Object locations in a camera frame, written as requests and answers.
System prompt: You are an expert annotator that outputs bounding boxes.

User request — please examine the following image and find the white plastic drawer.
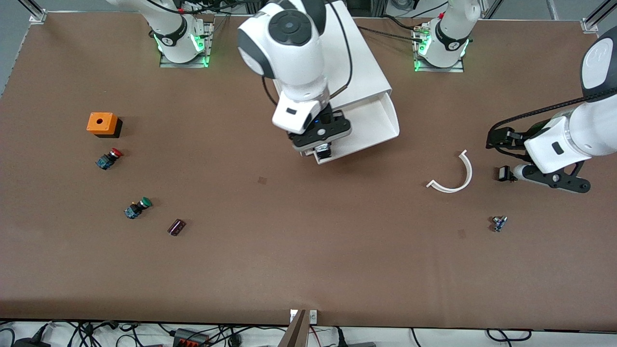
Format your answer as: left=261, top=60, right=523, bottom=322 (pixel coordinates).
left=314, top=92, right=401, bottom=165

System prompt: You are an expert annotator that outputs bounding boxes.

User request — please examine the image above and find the white drawer cabinet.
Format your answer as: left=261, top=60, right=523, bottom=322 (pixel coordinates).
left=263, top=0, right=392, bottom=157

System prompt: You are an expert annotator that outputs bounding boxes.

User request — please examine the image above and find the green push button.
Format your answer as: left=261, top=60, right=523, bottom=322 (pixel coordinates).
left=124, top=197, right=153, bottom=220

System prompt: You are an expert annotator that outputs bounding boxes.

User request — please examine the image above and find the red push button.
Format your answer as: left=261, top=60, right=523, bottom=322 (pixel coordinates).
left=95, top=148, right=124, bottom=171

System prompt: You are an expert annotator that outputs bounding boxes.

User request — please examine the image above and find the orange button box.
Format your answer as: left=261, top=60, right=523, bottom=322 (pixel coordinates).
left=87, top=112, right=123, bottom=139

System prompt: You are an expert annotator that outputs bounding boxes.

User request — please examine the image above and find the white curved plastic strip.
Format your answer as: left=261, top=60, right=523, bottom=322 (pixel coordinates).
left=426, top=149, right=473, bottom=193

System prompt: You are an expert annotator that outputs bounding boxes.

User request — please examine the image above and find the black orange power strip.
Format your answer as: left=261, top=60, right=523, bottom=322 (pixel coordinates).
left=172, top=328, right=211, bottom=347

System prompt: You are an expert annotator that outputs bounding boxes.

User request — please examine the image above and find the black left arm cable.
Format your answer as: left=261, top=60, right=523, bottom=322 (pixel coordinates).
left=487, top=94, right=617, bottom=141

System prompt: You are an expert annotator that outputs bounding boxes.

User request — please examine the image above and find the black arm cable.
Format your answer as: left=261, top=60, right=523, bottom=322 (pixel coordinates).
left=487, top=94, right=617, bottom=141
left=260, top=0, right=355, bottom=107

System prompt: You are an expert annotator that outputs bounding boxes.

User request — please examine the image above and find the black left camera bracket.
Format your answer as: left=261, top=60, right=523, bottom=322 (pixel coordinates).
left=523, top=161, right=592, bottom=194

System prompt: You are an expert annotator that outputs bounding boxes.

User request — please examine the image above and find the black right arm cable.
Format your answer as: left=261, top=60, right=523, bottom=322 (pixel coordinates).
left=260, top=0, right=355, bottom=107

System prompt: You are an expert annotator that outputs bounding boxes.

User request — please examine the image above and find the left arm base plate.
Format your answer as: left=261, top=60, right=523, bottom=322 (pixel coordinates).
left=414, top=24, right=466, bottom=73

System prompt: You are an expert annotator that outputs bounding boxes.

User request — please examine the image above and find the black table cable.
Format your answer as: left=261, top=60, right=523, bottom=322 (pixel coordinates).
left=359, top=25, right=426, bottom=42

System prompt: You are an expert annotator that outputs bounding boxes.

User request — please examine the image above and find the aluminium frame profile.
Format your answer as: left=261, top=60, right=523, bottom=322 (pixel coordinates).
left=19, top=0, right=48, bottom=25
left=581, top=0, right=617, bottom=33

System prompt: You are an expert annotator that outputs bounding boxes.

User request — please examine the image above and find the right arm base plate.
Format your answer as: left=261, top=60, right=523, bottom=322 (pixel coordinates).
left=159, top=21, right=215, bottom=68

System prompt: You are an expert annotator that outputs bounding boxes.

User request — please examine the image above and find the white post bracket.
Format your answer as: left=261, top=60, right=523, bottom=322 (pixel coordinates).
left=289, top=309, right=318, bottom=324

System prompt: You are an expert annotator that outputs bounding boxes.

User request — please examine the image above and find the brown camera post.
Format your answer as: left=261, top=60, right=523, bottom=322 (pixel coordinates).
left=278, top=309, right=309, bottom=347

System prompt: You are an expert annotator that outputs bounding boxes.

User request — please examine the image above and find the looped black cable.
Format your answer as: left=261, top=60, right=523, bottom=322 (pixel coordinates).
left=486, top=328, right=532, bottom=342

